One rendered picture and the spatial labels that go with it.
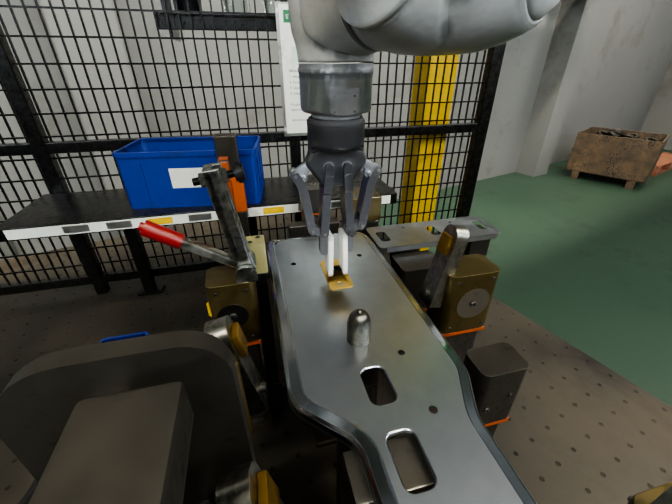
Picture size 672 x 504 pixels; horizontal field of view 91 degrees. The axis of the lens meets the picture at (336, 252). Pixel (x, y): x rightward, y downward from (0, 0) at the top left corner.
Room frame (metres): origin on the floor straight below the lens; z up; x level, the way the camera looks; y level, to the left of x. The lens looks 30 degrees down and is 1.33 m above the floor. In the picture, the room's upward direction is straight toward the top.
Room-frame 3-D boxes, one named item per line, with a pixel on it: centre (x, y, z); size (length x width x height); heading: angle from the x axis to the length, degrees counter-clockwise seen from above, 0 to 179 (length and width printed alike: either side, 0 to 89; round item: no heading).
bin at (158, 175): (0.82, 0.34, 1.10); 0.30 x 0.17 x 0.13; 97
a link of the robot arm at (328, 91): (0.45, 0.00, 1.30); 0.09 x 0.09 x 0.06
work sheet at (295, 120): (1.02, 0.04, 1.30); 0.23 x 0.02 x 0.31; 104
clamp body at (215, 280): (0.41, 0.17, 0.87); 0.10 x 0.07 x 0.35; 104
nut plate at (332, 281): (0.46, 0.00, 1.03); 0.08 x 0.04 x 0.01; 14
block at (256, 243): (0.50, 0.14, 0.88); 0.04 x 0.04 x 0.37; 14
